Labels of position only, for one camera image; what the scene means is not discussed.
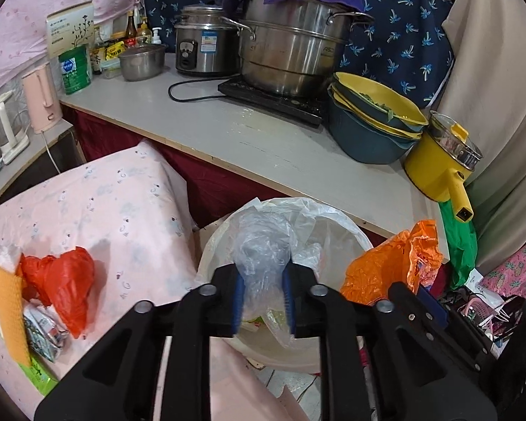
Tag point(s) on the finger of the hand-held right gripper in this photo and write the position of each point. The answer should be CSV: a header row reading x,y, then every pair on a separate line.
x,y
456,337
434,311

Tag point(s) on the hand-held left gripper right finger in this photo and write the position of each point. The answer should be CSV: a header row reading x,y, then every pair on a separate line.
x,y
289,307

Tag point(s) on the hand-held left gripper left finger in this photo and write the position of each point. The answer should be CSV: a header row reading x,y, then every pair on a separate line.
x,y
239,302

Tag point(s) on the white round trash bin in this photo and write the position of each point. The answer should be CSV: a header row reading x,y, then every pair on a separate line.
x,y
214,254

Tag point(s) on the clear plastic bag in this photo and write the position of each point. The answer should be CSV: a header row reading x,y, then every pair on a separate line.
x,y
258,250

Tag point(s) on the orange plastic bag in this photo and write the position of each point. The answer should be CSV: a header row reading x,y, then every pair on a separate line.
x,y
377,272

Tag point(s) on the white plastic bin liner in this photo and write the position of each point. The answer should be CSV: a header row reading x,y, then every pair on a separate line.
x,y
328,223

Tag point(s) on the red plastic bag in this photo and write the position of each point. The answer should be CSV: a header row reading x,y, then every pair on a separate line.
x,y
65,285

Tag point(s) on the silver green snack wrapper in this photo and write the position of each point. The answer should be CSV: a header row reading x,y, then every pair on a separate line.
x,y
44,333

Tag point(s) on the green cardboard box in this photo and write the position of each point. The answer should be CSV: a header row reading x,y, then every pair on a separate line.
x,y
39,375

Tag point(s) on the yellow sponge cloth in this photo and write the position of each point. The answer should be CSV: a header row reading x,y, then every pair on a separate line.
x,y
8,311

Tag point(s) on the pink plastic basket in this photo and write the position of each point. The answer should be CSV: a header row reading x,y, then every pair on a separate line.
x,y
477,311

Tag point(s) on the green plastic bag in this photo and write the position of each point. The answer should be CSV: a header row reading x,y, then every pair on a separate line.
x,y
458,245

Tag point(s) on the pink pineapple print cloth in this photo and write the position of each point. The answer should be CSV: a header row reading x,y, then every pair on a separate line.
x,y
517,267

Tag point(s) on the maroon cloth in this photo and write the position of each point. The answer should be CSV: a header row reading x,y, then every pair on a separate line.
x,y
210,184

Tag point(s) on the yellow electric pot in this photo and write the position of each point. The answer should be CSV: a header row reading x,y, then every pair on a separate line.
x,y
429,166

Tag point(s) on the black induction cooktop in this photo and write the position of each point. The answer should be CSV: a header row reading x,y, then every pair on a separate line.
x,y
289,105

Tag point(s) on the yellow colander basket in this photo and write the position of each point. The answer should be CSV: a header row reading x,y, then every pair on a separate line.
x,y
403,109

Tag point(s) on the green leafy vegetable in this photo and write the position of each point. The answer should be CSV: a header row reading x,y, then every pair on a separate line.
x,y
377,104

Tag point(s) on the beige curtain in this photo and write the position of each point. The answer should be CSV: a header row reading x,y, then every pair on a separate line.
x,y
499,96

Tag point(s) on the steel rice cooker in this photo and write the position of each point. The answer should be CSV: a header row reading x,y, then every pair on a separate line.
x,y
210,52

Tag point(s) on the large steel steamer pot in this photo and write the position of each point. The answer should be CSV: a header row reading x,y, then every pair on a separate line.
x,y
289,52

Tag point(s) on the small steel pot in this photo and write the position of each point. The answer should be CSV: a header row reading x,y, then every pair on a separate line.
x,y
142,63

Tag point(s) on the clear plastic food container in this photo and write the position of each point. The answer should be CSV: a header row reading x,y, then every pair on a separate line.
x,y
111,70

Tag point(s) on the navy printed cloth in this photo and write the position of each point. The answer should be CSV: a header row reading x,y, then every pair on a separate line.
x,y
399,39

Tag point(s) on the white pump bottle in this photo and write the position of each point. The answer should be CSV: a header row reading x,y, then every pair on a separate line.
x,y
157,37

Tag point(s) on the yellow seasoning packet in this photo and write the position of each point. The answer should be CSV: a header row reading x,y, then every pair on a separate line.
x,y
115,50

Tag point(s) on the green tin can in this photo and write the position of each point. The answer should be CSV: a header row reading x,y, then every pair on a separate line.
x,y
74,74

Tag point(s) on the yellowish oil bottle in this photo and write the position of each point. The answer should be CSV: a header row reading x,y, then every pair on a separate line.
x,y
144,34

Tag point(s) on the dark soy sauce bottle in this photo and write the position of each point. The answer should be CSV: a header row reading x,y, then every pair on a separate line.
x,y
97,55

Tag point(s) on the pink electric kettle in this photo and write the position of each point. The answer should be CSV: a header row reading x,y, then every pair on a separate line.
x,y
39,96

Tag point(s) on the white box with plant print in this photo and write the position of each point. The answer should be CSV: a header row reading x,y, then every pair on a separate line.
x,y
70,26

